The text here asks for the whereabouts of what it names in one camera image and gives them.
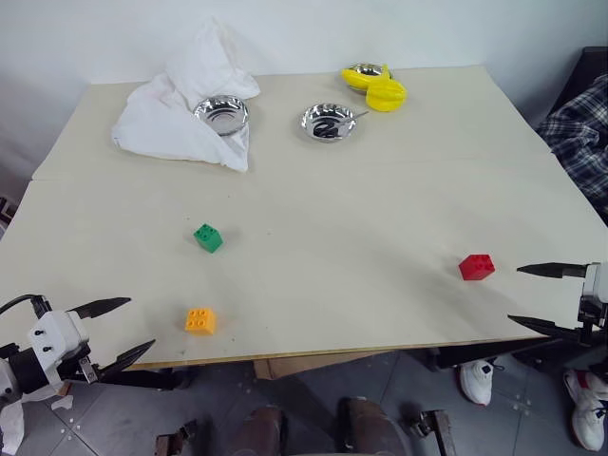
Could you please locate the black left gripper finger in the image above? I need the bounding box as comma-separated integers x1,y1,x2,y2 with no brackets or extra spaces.
96,338,157,382
66,297,132,320

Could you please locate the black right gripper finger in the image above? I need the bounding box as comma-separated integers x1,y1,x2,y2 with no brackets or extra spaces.
506,313,581,341
516,262,588,281

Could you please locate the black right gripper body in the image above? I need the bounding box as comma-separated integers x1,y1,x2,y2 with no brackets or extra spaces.
571,296,608,344

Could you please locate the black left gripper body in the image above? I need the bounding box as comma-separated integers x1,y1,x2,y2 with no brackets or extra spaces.
59,346,104,384

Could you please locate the red toy brick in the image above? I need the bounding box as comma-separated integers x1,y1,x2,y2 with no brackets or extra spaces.
458,254,496,283

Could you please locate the white sneaker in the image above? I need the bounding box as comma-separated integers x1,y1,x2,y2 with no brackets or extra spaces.
562,369,608,453
457,358,496,407

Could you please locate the orange toy brick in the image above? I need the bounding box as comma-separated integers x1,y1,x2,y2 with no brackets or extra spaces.
184,307,219,336

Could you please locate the green toy brick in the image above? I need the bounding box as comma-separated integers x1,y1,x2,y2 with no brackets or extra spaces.
193,222,224,256

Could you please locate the plaid shirt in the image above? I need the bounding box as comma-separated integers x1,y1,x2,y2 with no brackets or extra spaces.
536,73,608,218

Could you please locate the cardboard box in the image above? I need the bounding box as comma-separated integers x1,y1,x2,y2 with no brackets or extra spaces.
253,351,396,381

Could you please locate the white cloth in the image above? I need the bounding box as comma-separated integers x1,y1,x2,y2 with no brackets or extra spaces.
110,16,262,174

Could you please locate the dark brown rounded shape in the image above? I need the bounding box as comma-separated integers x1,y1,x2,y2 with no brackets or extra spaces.
335,396,396,456

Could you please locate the steel bowl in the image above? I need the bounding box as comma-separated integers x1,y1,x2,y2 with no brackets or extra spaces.
349,63,388,80
193,94,250,139
298,102,358,143

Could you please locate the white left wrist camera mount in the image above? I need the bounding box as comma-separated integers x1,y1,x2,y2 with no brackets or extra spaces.
27,309,91,384

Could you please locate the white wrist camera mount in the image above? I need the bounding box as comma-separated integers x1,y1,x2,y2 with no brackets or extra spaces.
27,309,91,384
577,261,608,330

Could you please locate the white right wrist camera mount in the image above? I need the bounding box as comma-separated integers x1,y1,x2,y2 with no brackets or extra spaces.
577,261,608,330

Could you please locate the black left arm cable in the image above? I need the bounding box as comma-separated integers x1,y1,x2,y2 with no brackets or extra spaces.
0,294,50,315

